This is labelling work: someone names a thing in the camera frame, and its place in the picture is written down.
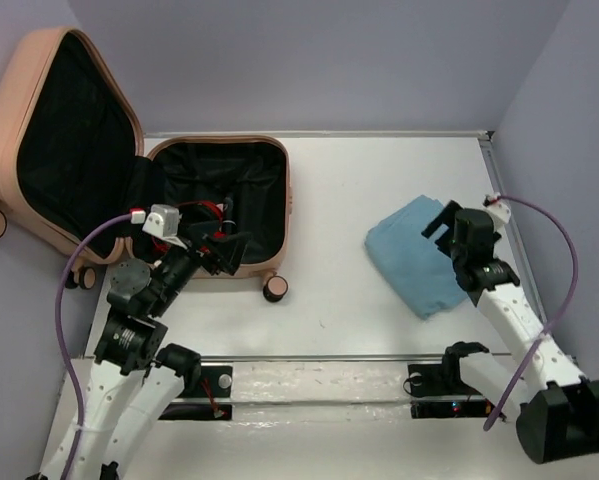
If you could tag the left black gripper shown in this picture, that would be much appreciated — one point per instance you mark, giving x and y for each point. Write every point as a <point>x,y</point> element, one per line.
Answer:
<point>228,254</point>

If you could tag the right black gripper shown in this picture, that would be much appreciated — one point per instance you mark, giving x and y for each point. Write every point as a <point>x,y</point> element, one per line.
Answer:
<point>445,217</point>

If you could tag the light blue towel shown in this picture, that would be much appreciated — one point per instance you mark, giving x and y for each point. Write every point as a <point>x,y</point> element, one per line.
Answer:
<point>420,275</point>

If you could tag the red black headphones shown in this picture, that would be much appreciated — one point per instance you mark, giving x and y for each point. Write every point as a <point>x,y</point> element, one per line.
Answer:
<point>200,217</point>

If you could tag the pink hard-shell suitcase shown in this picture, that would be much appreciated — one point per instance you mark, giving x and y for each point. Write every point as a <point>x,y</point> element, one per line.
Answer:
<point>72,156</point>

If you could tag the black cylindrical tube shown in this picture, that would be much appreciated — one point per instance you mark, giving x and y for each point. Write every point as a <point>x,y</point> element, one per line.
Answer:
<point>228,223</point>

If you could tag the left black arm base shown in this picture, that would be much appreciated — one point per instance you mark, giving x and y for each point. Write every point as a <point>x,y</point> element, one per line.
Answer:
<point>209,399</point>

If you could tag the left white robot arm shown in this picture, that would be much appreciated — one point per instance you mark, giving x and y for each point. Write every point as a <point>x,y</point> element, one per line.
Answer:
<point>134,376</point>

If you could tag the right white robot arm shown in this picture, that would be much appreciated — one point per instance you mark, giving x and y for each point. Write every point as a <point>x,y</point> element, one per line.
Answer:
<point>552,403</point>

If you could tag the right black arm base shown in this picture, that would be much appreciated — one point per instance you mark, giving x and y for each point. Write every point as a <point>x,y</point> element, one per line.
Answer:
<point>437,392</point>

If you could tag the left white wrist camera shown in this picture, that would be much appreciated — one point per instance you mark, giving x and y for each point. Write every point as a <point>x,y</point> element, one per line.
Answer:
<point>160,222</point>

